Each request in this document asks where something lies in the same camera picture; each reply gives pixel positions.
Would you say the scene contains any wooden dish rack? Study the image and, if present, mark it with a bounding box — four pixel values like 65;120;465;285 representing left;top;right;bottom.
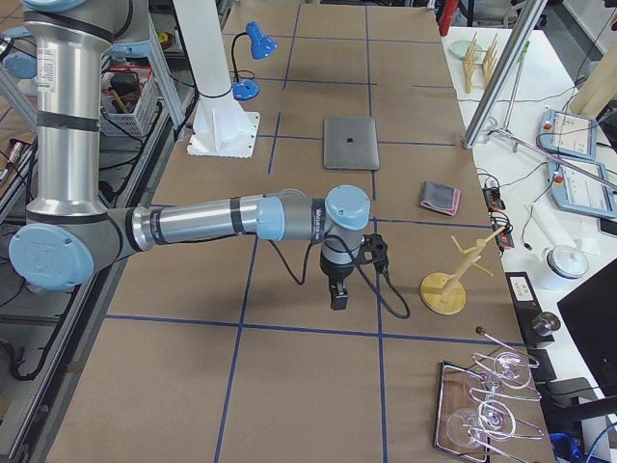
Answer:
462;35;497;94

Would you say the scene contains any grey laptop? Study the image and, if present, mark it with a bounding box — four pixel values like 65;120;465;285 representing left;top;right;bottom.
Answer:
323;117;380;171

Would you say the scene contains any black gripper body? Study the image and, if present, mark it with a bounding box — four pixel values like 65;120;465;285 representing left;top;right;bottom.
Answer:
320;258;355;295

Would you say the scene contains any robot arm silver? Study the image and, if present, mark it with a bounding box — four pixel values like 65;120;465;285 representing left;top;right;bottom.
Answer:
8;1;370;310

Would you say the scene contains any metal rod stand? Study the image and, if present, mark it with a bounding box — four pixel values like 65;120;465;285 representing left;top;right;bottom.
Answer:
484;41;617;194

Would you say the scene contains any wooden mug tree stand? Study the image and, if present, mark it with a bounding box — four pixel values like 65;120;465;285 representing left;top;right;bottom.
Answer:
419;227;505;315

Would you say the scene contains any blue teach pendant far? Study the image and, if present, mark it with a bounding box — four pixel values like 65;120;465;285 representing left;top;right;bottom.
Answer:
536;109;598;160

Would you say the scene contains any aluminium frame post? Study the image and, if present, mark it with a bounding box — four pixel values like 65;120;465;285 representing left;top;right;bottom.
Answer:
463;0;548;150

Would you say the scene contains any white plastic basket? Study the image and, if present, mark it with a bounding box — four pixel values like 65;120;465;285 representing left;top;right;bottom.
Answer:
100;66;157;137

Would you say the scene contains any blue desk lamp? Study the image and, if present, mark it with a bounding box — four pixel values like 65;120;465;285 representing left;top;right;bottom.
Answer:
230;21;278;101

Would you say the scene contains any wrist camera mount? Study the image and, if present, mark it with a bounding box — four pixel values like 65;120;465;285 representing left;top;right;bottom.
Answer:
359;233;389;274

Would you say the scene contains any folded grey cloth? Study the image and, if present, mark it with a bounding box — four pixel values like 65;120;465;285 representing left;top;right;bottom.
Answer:
419;180;461;216

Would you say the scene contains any black monitor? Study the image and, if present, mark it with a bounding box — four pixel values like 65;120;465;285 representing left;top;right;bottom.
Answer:
557;265;616;395

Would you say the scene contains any green glass plate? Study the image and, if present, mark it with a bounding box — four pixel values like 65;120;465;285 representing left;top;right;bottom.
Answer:
448;40;471;60

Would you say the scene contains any white kettle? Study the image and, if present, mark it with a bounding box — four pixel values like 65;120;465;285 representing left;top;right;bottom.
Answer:
539;245;589;289

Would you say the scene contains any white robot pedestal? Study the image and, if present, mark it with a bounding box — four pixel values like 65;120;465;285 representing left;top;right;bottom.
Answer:
174;0;260;158

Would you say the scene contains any black tray with glasses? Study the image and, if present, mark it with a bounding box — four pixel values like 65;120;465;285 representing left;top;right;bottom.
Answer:
433;350;545;462

